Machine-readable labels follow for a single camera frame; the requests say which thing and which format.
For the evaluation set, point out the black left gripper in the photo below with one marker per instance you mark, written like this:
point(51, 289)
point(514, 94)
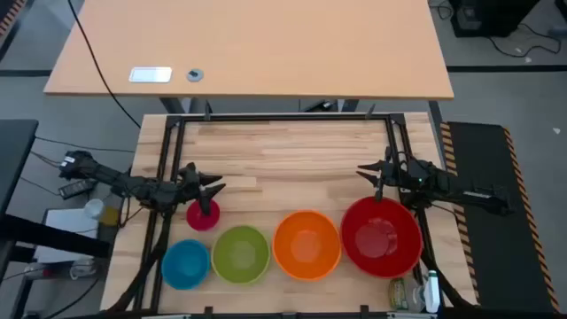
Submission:
point(188, 181)

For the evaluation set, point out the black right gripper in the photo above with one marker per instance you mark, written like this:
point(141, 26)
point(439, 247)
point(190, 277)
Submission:
point(398, 175)

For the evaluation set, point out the green bowl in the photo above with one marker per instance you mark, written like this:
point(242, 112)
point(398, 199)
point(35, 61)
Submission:
point(240, 255)

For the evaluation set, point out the blue bowl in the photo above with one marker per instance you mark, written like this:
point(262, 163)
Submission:
point(185, 265)

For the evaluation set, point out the orange bowl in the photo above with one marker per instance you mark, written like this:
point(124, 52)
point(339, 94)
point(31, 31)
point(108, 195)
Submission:
point(306, 246)

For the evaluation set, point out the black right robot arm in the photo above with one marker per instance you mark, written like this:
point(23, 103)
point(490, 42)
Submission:
point(460, 188)

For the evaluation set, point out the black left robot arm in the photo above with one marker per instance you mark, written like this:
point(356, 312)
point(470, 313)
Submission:
point(133, 184)

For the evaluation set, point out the small red bowl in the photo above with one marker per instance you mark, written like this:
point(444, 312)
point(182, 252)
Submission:
point(197, 221)

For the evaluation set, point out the large red bowl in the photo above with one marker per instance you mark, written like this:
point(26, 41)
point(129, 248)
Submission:
point(381, 239)

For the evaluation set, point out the grey desk grommet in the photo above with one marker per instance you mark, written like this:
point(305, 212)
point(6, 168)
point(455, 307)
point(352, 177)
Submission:
point(195, 75)

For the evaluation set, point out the white cup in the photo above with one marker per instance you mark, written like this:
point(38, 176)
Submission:
point(94, 208)

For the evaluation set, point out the green packet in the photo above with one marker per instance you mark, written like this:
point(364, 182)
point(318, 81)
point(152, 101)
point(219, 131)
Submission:
point(398, 293)

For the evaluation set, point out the black power adapter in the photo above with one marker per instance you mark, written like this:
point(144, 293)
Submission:
point(76, 189)

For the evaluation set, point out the black mat with hazard stripes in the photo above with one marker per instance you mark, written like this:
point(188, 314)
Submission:
point(487, 248)

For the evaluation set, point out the white box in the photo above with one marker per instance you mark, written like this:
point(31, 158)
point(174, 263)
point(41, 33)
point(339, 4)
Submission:
point(66, 226)

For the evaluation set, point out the light wooden desk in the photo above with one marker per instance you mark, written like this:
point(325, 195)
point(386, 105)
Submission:
point(266, 44)

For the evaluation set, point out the black equipment case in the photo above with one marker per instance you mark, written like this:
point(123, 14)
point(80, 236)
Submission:
point(491, 15)

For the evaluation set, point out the black metal table frame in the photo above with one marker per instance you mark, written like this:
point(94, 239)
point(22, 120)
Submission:
point(283, 117)

